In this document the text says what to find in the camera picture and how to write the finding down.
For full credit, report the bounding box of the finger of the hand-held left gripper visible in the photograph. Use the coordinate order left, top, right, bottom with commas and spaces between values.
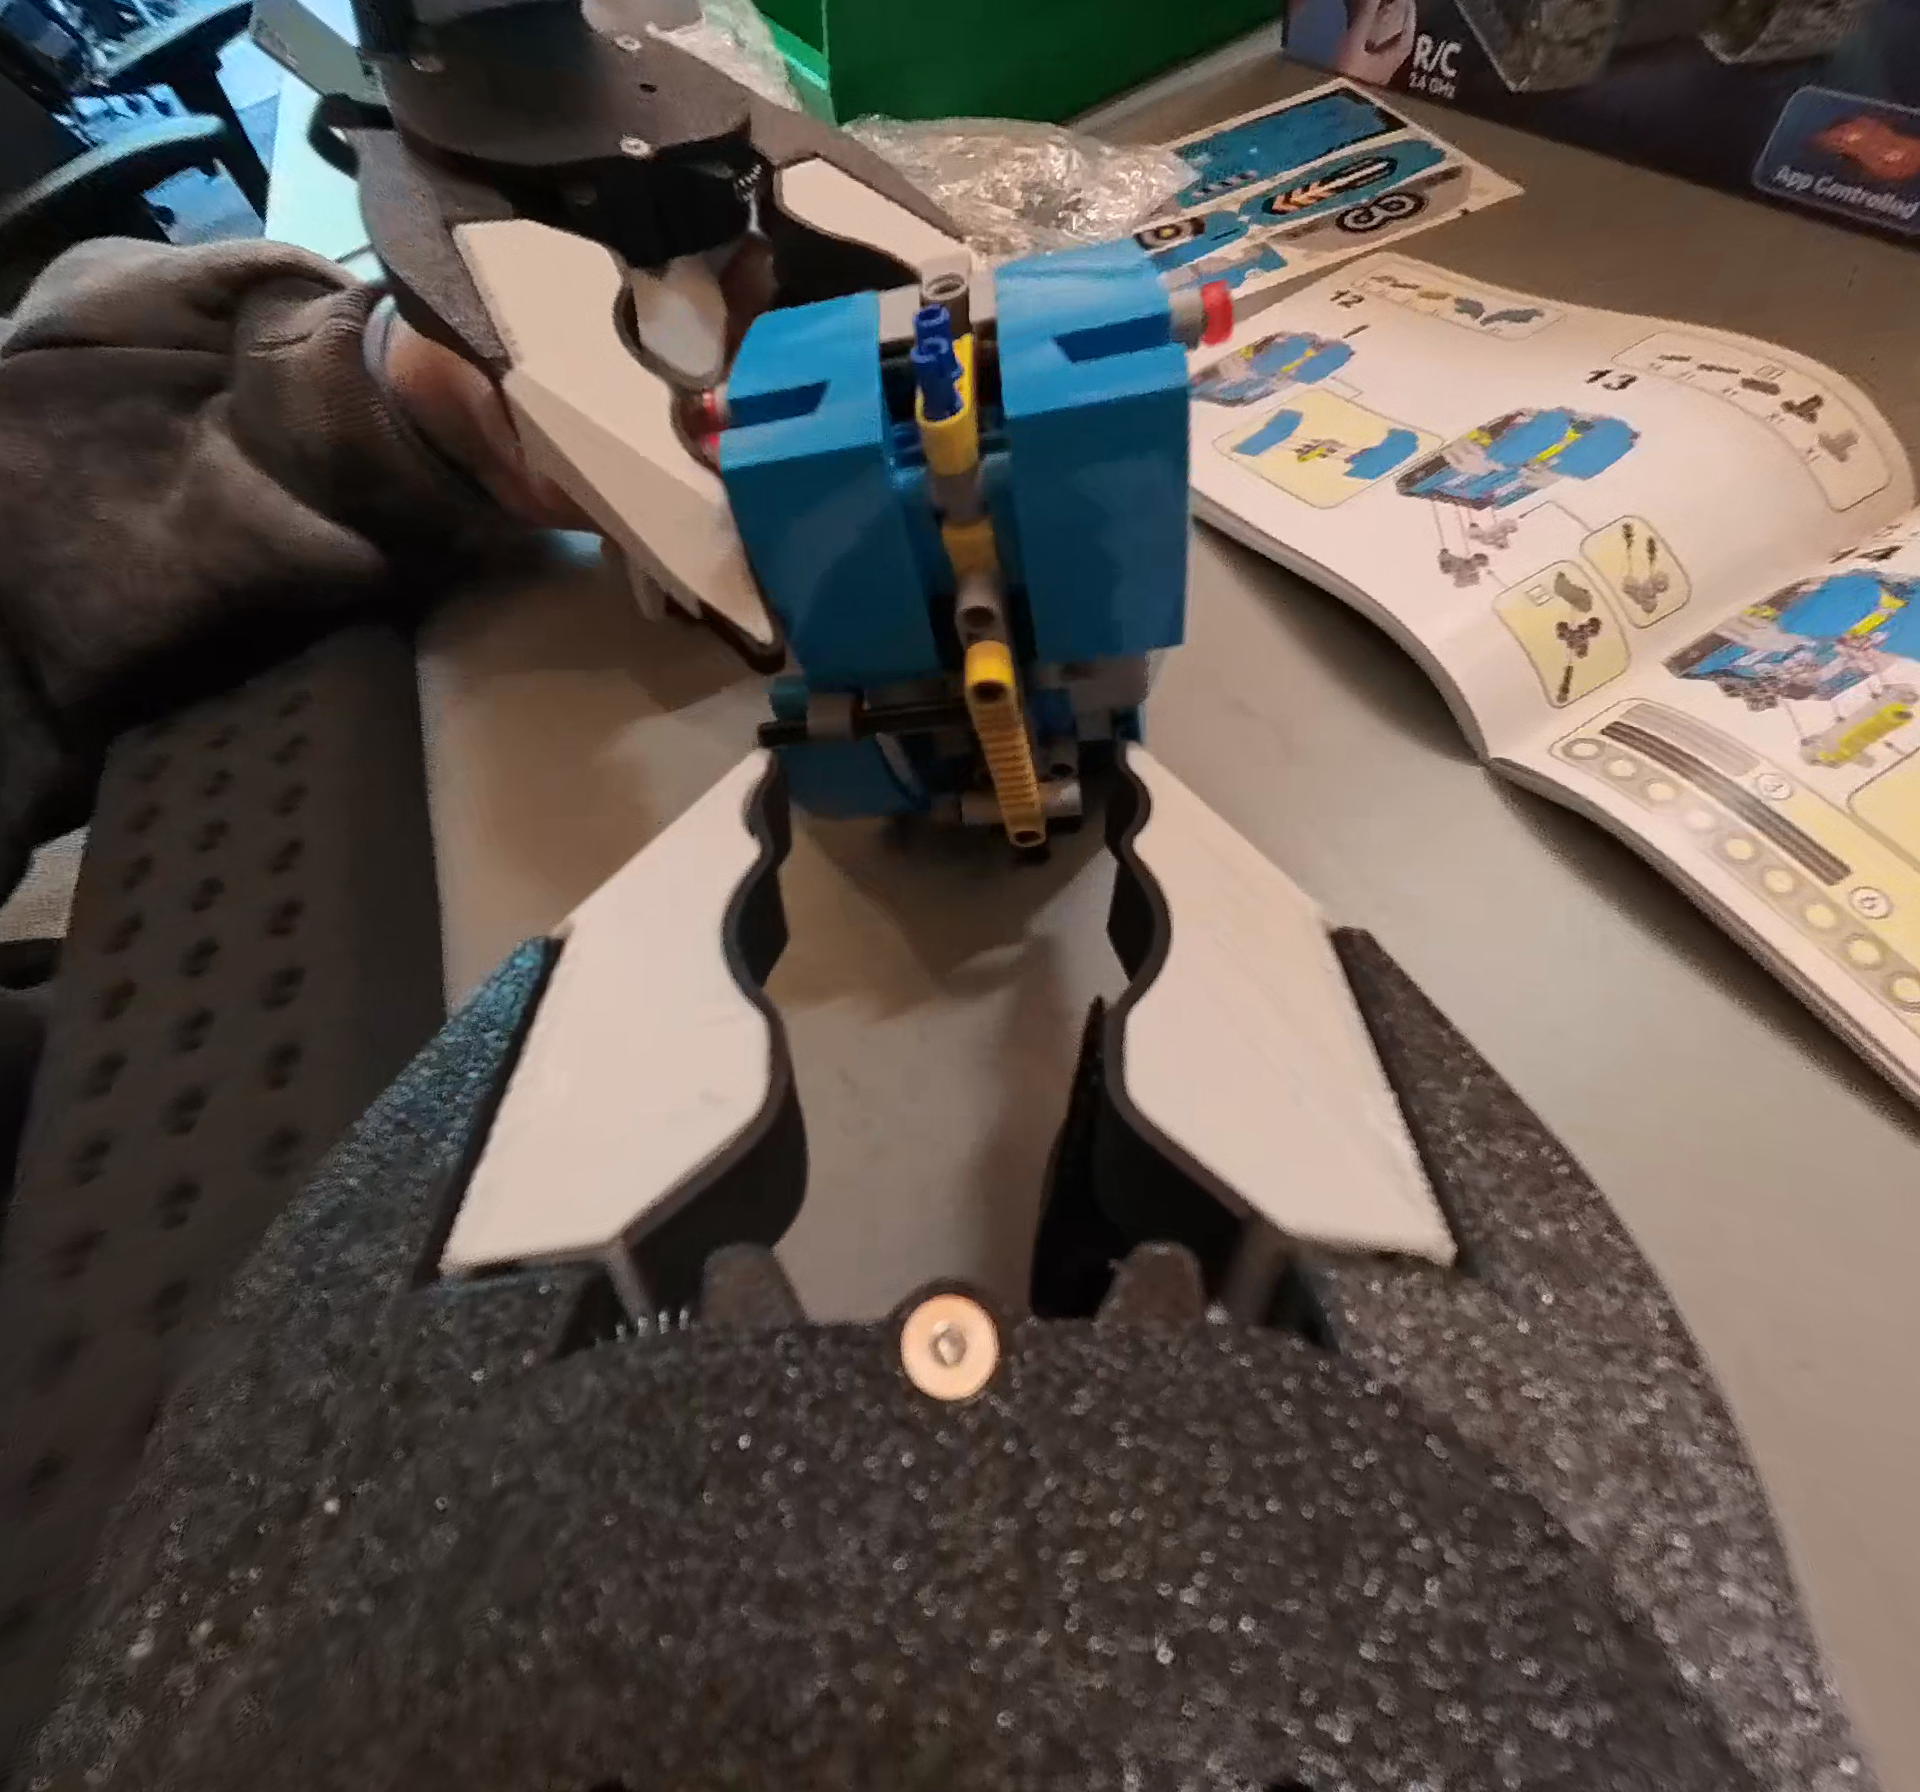
449, 217, 791, 678
773, 158, 962, 294

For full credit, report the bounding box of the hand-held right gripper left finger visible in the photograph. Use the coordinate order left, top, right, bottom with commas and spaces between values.
437, 748, 812, 1284

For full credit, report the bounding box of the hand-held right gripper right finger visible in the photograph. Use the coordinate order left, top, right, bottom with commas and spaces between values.
1107, 745, 1460, 1318

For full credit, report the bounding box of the thin black axle rod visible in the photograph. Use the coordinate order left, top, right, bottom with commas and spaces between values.
758, 704, 1143, 745

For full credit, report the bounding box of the blue yellow toy brick model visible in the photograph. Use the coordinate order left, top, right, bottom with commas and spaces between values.
716, 239, 1235, 853

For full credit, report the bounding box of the person's left forearm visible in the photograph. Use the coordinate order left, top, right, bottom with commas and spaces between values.
0, 239, 503, 894

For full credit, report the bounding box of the grey desk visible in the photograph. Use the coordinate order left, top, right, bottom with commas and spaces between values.
272, 0, 1920, 1792

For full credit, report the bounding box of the person's left hand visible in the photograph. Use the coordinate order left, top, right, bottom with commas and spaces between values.
360, 294, 604, 535

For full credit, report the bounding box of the green plastic bin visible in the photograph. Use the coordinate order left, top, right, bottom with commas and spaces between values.
682, 0, 1302, 129

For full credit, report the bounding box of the black office chair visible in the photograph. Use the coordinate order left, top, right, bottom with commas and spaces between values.
0, 113, 227, 263

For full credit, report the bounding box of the printed paper sheet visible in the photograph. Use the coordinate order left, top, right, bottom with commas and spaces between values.
1134, 81, 1522, 299

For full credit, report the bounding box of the white instruction booklet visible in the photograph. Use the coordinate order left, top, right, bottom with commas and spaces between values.
1192, 254, 1920, 1108

